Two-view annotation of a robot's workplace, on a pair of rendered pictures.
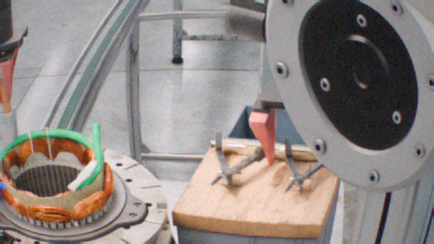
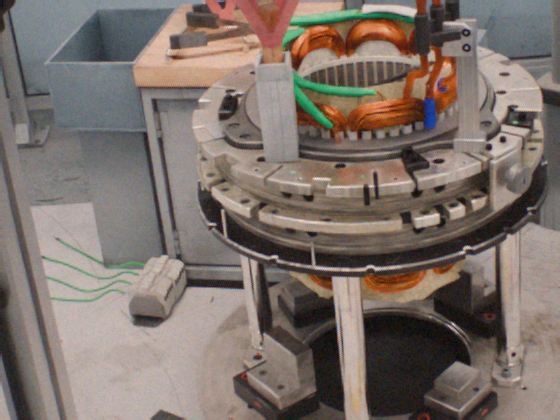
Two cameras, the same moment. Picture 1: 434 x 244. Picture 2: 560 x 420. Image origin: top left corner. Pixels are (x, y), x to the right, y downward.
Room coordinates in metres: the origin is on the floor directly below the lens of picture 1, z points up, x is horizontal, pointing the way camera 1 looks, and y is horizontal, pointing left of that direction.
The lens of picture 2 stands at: (0.92, 1.24, 1.58)
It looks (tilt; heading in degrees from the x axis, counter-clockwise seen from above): 28 degrees down; 267
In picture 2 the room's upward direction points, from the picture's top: 5 degrees counter-clockwise
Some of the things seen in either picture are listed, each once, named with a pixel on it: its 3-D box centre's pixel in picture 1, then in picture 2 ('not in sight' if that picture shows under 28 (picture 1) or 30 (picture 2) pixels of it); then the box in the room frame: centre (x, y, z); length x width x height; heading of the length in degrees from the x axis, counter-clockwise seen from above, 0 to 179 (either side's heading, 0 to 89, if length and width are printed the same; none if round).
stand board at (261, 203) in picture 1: (267, 189); (244, 42); (0.93, -0.06, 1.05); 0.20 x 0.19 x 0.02; 164
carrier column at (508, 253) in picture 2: not in sight; (507, 281); (0.70, 0.26, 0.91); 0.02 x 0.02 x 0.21
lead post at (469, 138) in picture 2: not in sight; (468, 84); (0.75, 0.33, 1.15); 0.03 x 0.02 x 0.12; 162
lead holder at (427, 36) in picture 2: not in sight; (438, 25); (0.77, 0.33, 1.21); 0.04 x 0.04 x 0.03; 80
